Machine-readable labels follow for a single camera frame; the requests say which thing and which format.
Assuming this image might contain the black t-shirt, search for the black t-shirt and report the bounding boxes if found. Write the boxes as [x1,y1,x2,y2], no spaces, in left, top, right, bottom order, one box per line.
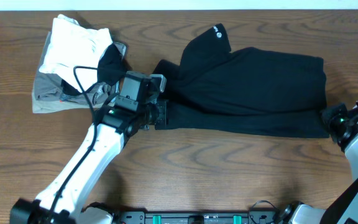
[154,24,328,138]

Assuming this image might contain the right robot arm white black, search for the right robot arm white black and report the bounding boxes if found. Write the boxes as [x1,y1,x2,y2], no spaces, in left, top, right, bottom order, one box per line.
[273,100,358,224]

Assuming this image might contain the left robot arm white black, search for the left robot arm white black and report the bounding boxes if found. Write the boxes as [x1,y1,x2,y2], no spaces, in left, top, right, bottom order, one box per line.
[9,99,167,223]

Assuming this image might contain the black folded garment in pile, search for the black folded garment in pile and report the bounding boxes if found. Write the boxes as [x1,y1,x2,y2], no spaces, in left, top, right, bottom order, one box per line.
[62,42,128,96]

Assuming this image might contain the white folded garment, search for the white folded garment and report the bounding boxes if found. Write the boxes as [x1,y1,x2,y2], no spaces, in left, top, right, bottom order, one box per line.
[39,14,112,92]

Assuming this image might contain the grey folded garment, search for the grey folded garment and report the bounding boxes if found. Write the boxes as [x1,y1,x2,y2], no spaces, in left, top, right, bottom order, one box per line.
[31,30,127,114]

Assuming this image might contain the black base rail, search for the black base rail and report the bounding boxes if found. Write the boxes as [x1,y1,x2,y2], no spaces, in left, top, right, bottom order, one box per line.
[79,210,283,224]

